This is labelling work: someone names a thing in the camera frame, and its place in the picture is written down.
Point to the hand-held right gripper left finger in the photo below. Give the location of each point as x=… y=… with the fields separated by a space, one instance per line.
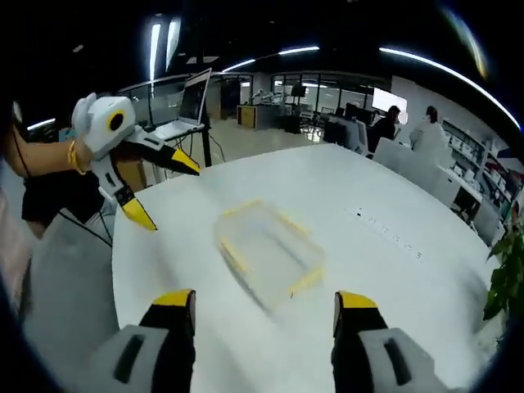
x=168 y=344

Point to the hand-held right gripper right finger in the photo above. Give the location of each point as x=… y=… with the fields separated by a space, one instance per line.
x=356 y=344

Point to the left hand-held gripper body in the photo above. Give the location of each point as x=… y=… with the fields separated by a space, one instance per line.
x=100 y=131

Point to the clear box with yellow buckle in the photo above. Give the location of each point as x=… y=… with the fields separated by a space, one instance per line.
x=270 y=254

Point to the brown cardboard box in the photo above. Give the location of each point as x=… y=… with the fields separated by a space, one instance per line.
x=131 y=174

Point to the black laptop stand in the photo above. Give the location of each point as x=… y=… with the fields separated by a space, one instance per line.
x=206 y=143

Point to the silver laptop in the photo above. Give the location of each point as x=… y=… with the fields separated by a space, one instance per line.
x=190 y=106

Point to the yellow cabinet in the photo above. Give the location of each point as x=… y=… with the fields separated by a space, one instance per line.
x=247 y=116

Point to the person's light clothing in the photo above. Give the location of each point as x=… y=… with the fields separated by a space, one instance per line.
x=14 y=254

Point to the green potted plant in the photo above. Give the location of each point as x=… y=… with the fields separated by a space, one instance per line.
x=509 y=270

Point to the white desk partition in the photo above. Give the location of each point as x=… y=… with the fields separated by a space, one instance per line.
x=409 y=163

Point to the white storage shelf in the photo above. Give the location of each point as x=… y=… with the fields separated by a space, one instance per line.
x=479 y=159

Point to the long ceiling light strip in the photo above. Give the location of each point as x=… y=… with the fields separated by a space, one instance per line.
x=442 y=67

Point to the bright wall screen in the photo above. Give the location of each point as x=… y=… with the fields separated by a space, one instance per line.
x=389 y=102

